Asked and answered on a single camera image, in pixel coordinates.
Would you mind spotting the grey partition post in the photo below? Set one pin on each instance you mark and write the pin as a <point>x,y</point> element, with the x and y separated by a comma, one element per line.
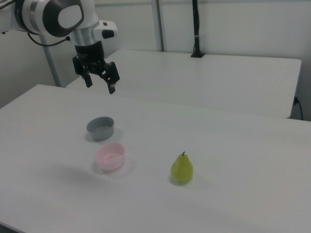
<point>159,24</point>

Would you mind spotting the grey slanted frame post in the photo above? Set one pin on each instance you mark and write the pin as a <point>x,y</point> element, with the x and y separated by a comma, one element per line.
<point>52,65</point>

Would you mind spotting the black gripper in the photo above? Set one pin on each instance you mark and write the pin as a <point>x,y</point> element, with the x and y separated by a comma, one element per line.
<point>88,54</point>

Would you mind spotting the white side table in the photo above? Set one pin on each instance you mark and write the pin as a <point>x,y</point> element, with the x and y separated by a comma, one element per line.
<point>194,80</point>

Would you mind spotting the pink plastic bowl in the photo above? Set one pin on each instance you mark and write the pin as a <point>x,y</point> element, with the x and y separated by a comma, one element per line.
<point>110,160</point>

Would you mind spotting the green pear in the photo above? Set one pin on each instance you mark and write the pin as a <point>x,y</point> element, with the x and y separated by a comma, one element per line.
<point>181,170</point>

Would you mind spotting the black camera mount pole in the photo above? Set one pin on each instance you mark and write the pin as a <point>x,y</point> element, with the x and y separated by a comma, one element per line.
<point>196,29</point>

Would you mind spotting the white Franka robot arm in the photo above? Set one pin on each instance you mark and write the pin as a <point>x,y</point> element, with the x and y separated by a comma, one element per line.
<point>36,14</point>

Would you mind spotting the grey plastic bowl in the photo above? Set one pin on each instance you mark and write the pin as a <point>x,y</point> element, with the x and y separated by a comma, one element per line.
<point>100,128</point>

